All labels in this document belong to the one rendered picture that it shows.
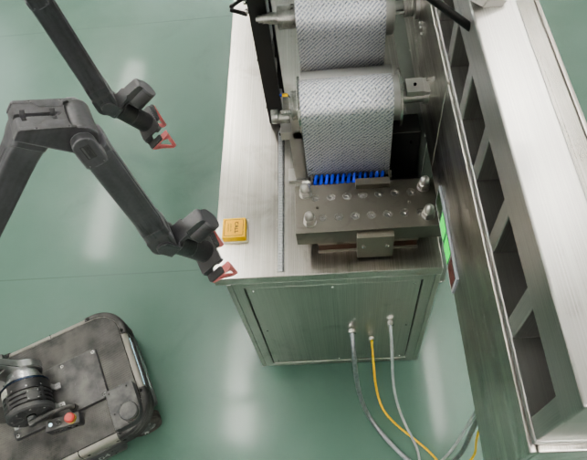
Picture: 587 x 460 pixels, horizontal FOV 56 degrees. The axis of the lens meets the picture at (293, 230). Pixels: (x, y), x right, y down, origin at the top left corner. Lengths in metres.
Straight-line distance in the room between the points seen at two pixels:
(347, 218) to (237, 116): 0.65
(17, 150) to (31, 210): 2.28
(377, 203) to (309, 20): 0.52
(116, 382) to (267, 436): 0.63
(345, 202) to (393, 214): 0.14
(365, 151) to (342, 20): 0.35
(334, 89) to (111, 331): 1.45
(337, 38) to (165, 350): 1.59
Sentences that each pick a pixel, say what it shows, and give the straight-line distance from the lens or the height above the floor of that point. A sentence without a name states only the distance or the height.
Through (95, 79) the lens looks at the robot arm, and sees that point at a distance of 1.56.
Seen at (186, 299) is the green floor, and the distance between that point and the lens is 2.64.
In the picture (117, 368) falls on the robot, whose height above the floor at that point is 0.24.
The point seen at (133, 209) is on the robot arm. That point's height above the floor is 1.41.
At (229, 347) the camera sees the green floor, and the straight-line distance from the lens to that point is 2.50.
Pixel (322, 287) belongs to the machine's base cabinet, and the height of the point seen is 0.80.
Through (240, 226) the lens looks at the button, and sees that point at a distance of 1.66.
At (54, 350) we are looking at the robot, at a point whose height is 0.24.
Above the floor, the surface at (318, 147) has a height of 1.15.
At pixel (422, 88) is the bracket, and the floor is 1.29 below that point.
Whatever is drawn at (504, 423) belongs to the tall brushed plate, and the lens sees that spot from 1.01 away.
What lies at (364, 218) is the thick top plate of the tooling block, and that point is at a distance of 1.51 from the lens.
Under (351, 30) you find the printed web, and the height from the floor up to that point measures 1.33.
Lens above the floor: 2.30
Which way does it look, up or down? 58 degrees down
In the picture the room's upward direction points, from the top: 10 degrees counter-clockwise
